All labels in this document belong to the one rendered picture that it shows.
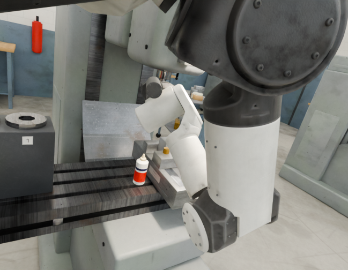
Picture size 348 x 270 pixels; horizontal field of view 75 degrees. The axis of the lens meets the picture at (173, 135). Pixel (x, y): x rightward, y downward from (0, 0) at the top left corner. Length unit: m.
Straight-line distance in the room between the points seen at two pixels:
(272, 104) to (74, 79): 0.89
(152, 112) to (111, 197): 0.33
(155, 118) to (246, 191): 0.27
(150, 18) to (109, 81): 0.50
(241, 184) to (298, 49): 0.16
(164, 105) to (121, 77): 0.62
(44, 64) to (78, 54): 3.87
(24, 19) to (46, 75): 0.93
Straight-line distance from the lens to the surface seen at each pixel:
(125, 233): 0.74
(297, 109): 7.78
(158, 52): 0.62
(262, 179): 0.29
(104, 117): 1.08
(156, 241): 0.74
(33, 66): 4.90
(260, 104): 0.25
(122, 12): 0.29
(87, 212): 0.72
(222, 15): 0.18
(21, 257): 1.84
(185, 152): 0.43
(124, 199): 0.73
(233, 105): 0.24
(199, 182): 0.41
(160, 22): 0.62
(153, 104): 0.50
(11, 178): 0.71
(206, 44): 0.18
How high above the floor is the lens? 1.37
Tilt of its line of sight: 20 degrees down
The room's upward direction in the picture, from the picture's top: 13 degrees clockwise
